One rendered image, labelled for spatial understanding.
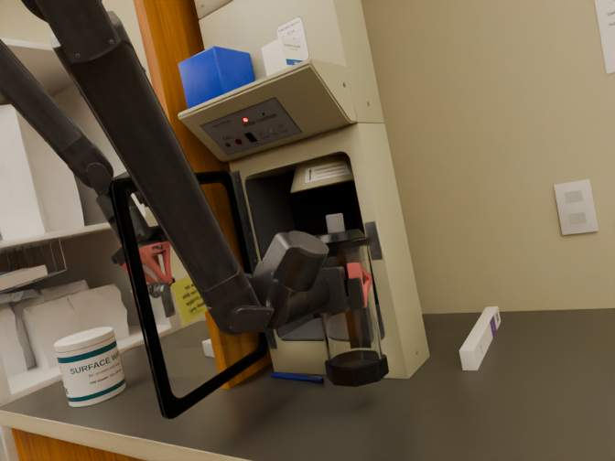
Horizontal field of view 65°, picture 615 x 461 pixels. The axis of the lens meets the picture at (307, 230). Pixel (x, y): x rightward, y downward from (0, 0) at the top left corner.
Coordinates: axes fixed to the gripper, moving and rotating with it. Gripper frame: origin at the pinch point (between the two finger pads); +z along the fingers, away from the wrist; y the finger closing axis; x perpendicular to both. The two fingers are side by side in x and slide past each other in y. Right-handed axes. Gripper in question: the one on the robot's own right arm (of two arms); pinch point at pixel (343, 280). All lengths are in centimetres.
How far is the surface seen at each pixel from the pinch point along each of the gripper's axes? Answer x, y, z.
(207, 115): -33.1, 22.7, -1.5
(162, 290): -3.1, 23.8, -17.0
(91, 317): 11, 126, 32
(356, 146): -22.3, -1.7, 8.9
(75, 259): -11, 174, 57
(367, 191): -14.2, -2.2, 9.5
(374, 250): -3.6, -1.5, 10.2
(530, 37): -43, -27, 50
